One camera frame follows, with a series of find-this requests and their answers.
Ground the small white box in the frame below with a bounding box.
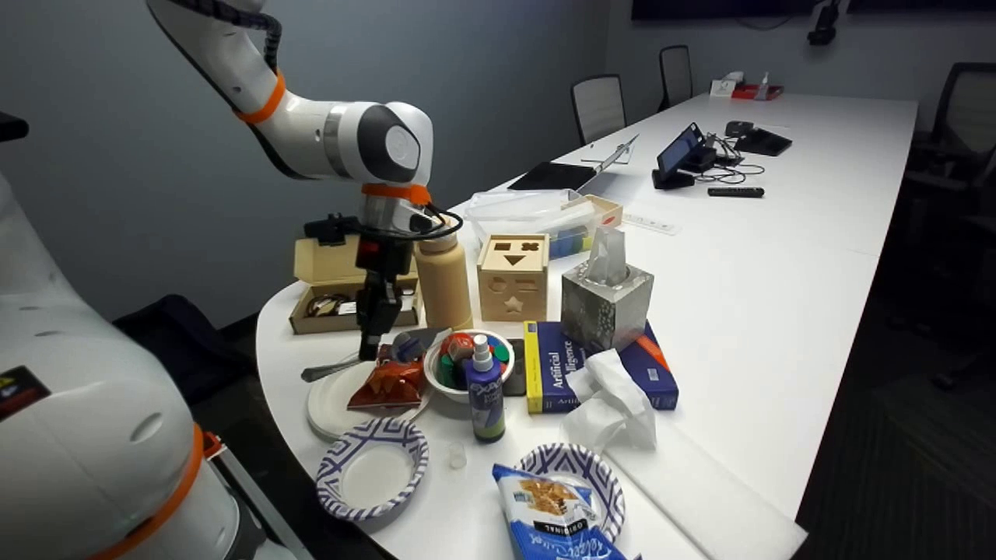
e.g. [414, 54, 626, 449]
[709, 67, 743, 103]

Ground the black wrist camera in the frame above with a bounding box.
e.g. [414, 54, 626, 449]
[300, 211, 361, 249]

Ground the grey office chair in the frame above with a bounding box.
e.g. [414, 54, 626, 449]
[570, 72, 627, 145]
[657, 45, 696, 108]

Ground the crumpled white tissue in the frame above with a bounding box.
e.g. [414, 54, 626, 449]
[556, 347, 664, 454]

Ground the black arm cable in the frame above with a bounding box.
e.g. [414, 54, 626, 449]
[174, 0, 466, 246]

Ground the plain white plate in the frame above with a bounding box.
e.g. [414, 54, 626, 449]
[304, 354, 431, 446]

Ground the white bowl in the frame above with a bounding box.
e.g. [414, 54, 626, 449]
[421, 326, 516, 409]

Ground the silver spoon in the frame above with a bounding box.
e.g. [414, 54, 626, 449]
[297, 354, 367, 385]

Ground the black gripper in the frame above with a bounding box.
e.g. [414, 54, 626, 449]
[350, 231, 418, 365]

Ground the blue pretzel snack bag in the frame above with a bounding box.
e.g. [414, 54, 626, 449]
[488, 461, 630, 560]

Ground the dark office chair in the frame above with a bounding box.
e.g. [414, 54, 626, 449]
[913, 60, 996, 211]

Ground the tan water bottle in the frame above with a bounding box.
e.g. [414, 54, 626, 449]
[410, 226, 477, 332]

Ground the blue and yellow book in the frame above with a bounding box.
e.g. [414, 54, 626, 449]
[520, 317, 681, 416]

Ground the open cardboard box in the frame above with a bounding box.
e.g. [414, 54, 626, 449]
[285, 231, 423, 335]

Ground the small red item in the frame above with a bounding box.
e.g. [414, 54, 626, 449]
[727, 78, 788, 103]

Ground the blue patterned paper plate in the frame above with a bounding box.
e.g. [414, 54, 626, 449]
[311, 413, 431, 522]
[512, 442, 627, 540]

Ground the spray bottle with blue label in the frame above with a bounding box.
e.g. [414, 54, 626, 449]
[464, 332, 511, 446]

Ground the black marker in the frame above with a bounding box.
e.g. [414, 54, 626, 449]
[705, 185, 767, 201]

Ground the red Doritos chip bag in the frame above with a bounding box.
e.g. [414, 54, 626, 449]
[345, 330, 430, 416]

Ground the tablet on stand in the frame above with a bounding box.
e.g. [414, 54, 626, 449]
[651, 122, 718, 192]

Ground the clear plastic container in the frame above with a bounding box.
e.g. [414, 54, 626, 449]
[461, 187, 626, 261]

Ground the wooden shape sorter box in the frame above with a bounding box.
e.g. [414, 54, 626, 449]
[477, 233, 550, 323]

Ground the grey tissue box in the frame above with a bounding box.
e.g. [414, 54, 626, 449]
[556, 225, 657, 354]

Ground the white paper sheet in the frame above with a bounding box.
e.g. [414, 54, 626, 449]
[602, 413, 812, 560]

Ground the black pouch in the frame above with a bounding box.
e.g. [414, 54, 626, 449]
[725, 119, 792, 160]

